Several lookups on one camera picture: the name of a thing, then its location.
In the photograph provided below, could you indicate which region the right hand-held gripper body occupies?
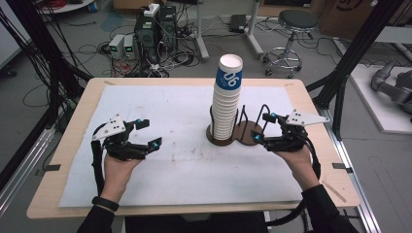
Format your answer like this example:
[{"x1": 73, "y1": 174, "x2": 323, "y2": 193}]
[{"x1": 263, "y1": 109, "x2": 330, "y2": 153}]

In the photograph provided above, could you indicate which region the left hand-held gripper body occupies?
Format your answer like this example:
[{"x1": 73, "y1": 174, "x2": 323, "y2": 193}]
[{"x1": 91, "y1": 114, "x2": 149, "y2": 162}]

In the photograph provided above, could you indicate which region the stack of paper cups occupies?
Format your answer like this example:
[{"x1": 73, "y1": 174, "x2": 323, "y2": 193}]
[{"x1": 210, "y1": 84, "x2": 243, "y2": 142}]

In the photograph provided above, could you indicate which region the person's right hand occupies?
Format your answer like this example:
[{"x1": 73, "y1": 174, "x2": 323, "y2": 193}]
[{"x1": 275, "y1": 147, "x2": 320, "y2": 192}]

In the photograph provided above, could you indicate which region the person's left hand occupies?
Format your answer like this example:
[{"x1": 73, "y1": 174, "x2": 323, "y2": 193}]
[{"x1": 100, "y1": 154, "x2": 144, "y2": 204}]

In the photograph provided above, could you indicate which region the white foam mat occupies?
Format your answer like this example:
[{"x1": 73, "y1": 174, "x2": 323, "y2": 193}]
[{"x1": 57, "y1": 84, "x2": 304, "y2": 209}]

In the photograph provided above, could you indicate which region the black tape piece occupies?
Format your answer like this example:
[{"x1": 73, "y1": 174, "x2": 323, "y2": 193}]
[
  {"x1": 331, "y1": 162, "x2": 355, "y2": 175},
  {"x1": 34, "y1": 163, "x2": 62, "y2": 178}
]

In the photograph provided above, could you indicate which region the white floor board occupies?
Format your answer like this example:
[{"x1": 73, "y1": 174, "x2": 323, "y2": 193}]
[{"x1": 349, "y1": 63, "x2": 412, "y2": 135}]

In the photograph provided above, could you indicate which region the black wristband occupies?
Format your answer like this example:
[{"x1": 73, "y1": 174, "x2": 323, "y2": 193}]
[{"x1": 91, "y1": 195, "x2": 120, "y2": 213}]

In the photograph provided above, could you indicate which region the grey power supply unit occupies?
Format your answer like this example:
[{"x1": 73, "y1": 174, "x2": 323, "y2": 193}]
[
  {"x1": 122, "y1": 34, "x2": 137, "y2": 60},
  {"x1": 108, "y1": 33, "x2": 126, "y2": 60}
]

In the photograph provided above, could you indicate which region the thin wooden strip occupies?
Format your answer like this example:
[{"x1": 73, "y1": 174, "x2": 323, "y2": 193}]
[{"x1": 322, "y1": 180, "x2": 348, "y2": 204}]

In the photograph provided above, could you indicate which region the black round stool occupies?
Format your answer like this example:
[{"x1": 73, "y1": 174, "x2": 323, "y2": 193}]
[{"x1": 262, "y1": 9, "x2": 320, "y2": 80}]

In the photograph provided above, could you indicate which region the white table leg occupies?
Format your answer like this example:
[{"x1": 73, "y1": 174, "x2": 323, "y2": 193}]
[
  {"x1": 245, "y1": 0, "x2": 265, "y2": 58},
  {"x1": 193, "y1": 0, "x2": 210, "y2": 62}
]

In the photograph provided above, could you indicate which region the black computer tower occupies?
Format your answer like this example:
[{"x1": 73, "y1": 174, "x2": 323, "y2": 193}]
[
  {"x1": 157, "y1": 5, "x2": 179, "y2": 53},
  {"x1": 133, "y1": 12, "x2": 161, "y2": 65}
]

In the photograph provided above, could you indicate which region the black box on floor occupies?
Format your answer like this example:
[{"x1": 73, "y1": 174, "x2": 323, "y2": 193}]
[{"x1": 228, "y1": 14, "x2": 248, "y2": 34}]

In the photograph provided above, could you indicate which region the cardboard box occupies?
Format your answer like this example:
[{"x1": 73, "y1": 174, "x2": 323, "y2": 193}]
[{"x1": 318, "y1": 0, "x2": 384, "y2": 41}]

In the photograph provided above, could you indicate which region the white power strip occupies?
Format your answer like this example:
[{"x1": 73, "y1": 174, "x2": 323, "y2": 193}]
[{"x1": 143, "y1": 3, "x2": 161, "y2": 18}]

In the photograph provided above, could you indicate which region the white table board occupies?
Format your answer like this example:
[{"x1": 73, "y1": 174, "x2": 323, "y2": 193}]
[{"x1": 374, "y1": 24, "x2": 412, "y2": 46}]

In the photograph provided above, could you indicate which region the round white table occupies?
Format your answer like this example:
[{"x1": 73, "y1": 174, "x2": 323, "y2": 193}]
[{"x1": 38, "y1": 0, "x2": 97, "y2": 16}]

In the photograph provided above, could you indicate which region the left hand-held gripper cable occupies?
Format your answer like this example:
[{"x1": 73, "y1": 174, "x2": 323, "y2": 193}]
[{"x1": 90, "y1": 121, "x2": 108, "y2": 197}]

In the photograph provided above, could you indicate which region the hand-held gripper cable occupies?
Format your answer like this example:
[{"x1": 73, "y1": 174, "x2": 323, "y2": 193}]
[
  {"x1": 90, "y1": 121, "x2": 108, "y2": 197},
  {"x1": 265, "y1": 134, "x2": 323, "y2": 227}
]

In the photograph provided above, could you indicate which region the right hand-held gripper cable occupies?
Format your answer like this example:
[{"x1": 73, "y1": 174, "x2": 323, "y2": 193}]
[{"x1": 265, "y1": 134, "x2": 323, "y2": 227}]

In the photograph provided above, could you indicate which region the aluminium rail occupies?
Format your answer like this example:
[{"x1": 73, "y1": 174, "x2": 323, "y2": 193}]
[
  {"x1": 318, "y1": 106, "x2": 383, "y2": 233},
  {"x1": 0, "y1": 126, "x2": 56, "y2": 216}
]

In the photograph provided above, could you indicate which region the tangle of floor cables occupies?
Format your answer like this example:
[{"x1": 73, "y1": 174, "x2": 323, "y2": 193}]
[{"x1": 76, "y1": 17, "x2": 199, "y2": 79}]

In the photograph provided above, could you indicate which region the black frame post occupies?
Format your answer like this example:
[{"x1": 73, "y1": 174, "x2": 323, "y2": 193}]
[{"x1": 305, "y1": 0, "x2": 406, "y2": 141}]

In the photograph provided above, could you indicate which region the black frame with cables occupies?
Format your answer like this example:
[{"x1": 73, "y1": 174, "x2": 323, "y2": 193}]
[{"x1": 0, "y1": 0, "x2": 94, "y2": 131}]

